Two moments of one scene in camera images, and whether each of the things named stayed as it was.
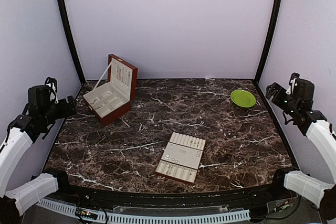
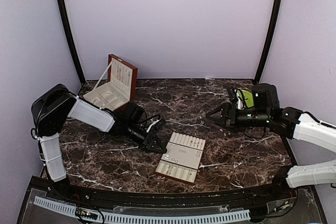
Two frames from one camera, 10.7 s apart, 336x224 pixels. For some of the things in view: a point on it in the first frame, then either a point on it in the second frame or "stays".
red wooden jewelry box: x=112 y=100 stays
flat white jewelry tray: x=181 y=159 stays
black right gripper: x=275 y=87 to x=226 y=116
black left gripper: x=65 y=112 to x=148 y=141
